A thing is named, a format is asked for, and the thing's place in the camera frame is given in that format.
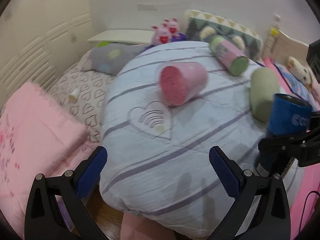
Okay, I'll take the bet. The blue black metal can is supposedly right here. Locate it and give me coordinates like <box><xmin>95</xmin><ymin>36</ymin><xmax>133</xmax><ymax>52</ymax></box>
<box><xmin>256</xmin><ymin>93</ymin><xmax>313</xmax><ymax>177</ymax></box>

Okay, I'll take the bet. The plain green cup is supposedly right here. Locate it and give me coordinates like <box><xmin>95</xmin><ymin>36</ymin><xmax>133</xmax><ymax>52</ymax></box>
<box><xmin>249</xmin><ymin>67</ymin><xmax>280</xmax><ymax>123</ymax></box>

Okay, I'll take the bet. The green pink patterned cup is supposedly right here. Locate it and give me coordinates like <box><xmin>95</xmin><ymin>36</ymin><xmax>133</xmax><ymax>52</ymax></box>
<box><xmin>209</xmin><ymin>35</ymin><xmax>249</xmax><ymax>76</ymax></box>

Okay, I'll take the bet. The blue cartoon pillow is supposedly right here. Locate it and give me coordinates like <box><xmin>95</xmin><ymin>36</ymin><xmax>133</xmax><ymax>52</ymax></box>
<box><xmin>274</xmin><ymin>62</ymin><xmax>315</xmax><ymax>103</ymax></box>

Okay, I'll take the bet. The pink bed blanket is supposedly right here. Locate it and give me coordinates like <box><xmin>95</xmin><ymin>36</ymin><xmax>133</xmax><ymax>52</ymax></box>
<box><xmin>263</xmin><ymin>58</ymin><xmax>319</xmax><ymax>239</ymax></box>

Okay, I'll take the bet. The dog plush toy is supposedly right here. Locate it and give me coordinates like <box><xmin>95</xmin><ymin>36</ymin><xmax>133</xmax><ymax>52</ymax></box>
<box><xmin>286</xmin><ymin>56</ymin><xmax>318</xmax><ymax>88</ymax></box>

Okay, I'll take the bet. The pink folded blanket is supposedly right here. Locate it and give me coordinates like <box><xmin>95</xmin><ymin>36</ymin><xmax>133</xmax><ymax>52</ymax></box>
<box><xmin>1</xmin><ymin>82</ymin><xmax>96</xmax><ymax>237</ymax></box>

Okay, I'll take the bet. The cream bed headboard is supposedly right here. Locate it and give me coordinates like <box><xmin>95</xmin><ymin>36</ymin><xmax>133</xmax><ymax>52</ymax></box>
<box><xmin>261</xmin><ymin>15</ymin><xmax>309</xmax><ymax>66</ymax></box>

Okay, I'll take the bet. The yellow star sticker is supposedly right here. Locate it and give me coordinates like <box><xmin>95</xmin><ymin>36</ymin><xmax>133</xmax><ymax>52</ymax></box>
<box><xmin>269</xmin><ymin>28</ymin><xmax>278</xmax><ymax>37</ymax></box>

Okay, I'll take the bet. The white striped folded quilt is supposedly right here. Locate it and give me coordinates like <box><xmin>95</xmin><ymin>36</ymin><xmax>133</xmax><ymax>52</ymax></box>
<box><xmin>99</xmin><ymin>41</ymin><xmax>266</xmax><ymax>239</ymax></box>

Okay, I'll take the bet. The small white bottle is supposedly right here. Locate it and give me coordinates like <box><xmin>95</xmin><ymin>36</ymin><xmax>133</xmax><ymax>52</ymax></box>
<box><xmin>68</xmin><ymin>88</ymin><xmax>80</xmax><ymax>103</ymax></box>

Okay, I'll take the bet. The heart pattern bed sheet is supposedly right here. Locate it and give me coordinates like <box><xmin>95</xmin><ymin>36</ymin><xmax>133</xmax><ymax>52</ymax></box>
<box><xmin>49</xmin><ymin>59</ymin><xmax>116</xmax><ymax>143</ymax></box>

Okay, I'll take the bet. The triangle pattern quilted cushion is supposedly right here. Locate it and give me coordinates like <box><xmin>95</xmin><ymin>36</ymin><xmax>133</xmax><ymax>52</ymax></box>
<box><xmin>184</xmin><ymin>10</ymin><xmax>263</xmax><ymax>61</ymax></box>

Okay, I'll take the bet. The purple pillow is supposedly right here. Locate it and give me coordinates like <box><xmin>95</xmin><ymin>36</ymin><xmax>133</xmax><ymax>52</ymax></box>
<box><xmin>171</xmin><ymin>33</ymin><xmax>187</xmax><ymax>42</ymax></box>

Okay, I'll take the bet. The grey dotted pillow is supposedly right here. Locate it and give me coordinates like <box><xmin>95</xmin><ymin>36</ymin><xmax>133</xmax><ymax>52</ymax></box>
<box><xmin>80</xmin><ymin>43</ymin><xmax>150</xmax><ymax>76</ymax></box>

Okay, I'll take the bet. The pink pig plush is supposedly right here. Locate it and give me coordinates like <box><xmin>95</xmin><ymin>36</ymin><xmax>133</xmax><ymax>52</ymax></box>
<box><xmin>163</xmin><ymin>18</ymin><xmax>180</xmax><ymax>38</ymax></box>
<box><xmin>151</xmin><ymin>23</ymin><xmax>172</xmax><ymax>46</ymax></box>

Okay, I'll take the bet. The cream wardrobe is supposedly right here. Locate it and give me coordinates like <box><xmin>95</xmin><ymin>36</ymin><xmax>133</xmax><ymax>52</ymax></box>
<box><xmin>1</xmin><ymin>0</ymin><xmax>93</xmax><ymax>105</ymax></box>

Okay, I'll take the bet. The white nightstand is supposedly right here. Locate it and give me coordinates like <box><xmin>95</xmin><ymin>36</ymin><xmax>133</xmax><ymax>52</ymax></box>
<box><xmin>87</xmin><ymin>29</ymin><xmax>154</xmax><ymax>44</ymax></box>

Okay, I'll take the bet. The black cable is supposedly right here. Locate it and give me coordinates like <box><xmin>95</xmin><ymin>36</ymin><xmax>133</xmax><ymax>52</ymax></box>
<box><xmin>298</xmin><ymin>190</ymin><xmax>320</xmax><ymax>238</ymax></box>

